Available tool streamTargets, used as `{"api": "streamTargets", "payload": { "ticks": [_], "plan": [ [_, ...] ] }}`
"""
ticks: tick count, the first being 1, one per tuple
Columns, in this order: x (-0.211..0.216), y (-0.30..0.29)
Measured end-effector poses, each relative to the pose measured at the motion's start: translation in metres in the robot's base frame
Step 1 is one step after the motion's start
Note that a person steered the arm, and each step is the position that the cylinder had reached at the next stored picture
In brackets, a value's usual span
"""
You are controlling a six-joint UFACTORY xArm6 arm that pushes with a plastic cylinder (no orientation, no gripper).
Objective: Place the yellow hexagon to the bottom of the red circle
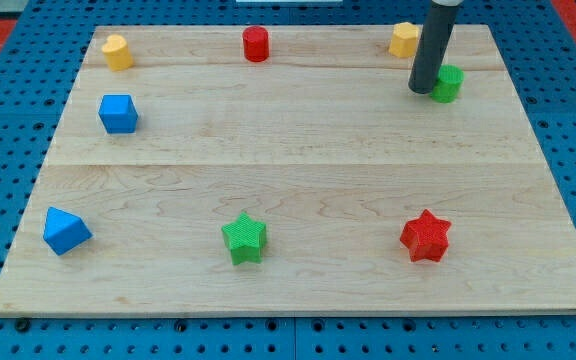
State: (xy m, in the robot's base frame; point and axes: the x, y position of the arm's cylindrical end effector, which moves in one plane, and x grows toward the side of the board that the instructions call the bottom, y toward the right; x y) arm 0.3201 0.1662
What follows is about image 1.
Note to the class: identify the yellow hexagon block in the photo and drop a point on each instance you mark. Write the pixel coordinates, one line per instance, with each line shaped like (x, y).
(404, 40)

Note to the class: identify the green star block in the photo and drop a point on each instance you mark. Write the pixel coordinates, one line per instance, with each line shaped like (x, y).
(245, 239)

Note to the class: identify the light wooden board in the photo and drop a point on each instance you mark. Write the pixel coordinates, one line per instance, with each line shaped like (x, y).
(325, 144)

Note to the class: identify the red cylinder block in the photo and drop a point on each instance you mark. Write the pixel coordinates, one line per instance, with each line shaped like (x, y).
(256, 43)

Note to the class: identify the red star block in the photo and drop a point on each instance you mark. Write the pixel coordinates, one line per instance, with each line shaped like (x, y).
(426, 237)

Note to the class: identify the blue cube block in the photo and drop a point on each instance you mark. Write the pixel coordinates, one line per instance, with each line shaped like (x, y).
(118, 113)

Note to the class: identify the green cylinder block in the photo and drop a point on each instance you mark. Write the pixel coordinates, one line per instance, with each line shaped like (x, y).
(448, 84)

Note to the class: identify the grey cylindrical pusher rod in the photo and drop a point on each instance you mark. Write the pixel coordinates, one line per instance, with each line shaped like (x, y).
(433, 42)

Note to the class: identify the yellow heart block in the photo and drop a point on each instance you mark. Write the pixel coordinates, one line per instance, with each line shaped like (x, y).
(116, 53)

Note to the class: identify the blue triangle block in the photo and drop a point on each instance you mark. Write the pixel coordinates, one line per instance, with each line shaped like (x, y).
(64, 231)

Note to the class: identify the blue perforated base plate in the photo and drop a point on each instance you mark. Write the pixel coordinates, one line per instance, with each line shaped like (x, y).
(39, 63)

